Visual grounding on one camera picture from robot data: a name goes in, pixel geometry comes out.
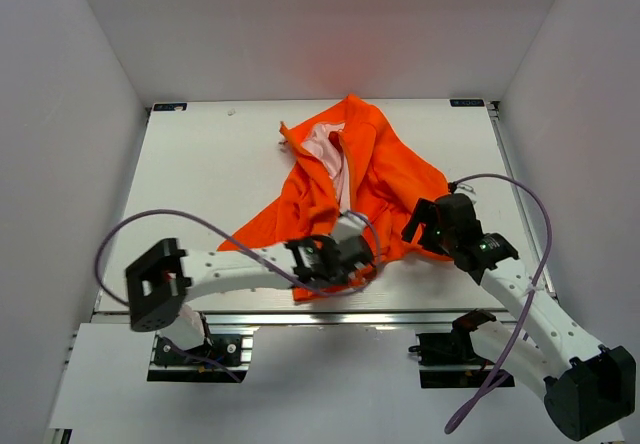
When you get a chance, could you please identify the orange jacket with pink lining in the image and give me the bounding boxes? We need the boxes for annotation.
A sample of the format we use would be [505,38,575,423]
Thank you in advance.
[215,93,454,304]

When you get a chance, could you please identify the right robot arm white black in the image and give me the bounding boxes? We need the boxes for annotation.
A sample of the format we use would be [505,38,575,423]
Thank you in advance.
[402,194,636,441]

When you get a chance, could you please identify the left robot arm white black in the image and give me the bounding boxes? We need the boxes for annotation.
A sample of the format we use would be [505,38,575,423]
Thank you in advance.
[125,235,375,363]

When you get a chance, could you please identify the blue label sticker right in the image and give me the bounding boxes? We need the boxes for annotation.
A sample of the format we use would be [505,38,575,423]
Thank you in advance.
[449,98,485,108]

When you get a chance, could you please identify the blue label sticker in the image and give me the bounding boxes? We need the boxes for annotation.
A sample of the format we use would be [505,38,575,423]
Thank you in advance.
[152,102,187,112]
[449,98,485,108]

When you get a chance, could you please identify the blue label sticker left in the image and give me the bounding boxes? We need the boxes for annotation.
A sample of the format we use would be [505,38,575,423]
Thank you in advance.
[152,102,187,112]

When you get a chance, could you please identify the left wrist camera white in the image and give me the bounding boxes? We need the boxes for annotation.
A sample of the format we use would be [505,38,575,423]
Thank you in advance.
[330,210,369,242]

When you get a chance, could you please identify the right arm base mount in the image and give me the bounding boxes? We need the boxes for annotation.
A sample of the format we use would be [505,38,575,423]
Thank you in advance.
[408,310,496,389]

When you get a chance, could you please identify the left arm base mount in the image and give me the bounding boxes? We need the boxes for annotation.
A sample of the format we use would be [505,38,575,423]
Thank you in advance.
[147,324,252,384]

